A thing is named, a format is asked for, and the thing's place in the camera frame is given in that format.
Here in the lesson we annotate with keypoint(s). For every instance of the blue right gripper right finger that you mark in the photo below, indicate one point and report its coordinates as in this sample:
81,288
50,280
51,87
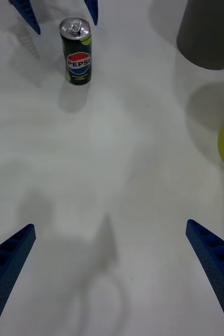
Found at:
219,273

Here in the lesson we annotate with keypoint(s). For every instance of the black drink can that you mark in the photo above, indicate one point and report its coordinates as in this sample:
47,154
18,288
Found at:
77,63

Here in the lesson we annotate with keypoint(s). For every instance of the grey plastic bin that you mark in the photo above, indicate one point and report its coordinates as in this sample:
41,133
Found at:
208,34

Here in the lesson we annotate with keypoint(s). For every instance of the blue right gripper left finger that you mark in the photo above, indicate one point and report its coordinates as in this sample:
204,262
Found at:
4,275

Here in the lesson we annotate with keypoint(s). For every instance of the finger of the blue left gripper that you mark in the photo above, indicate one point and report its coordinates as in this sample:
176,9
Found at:
27,13
93,9

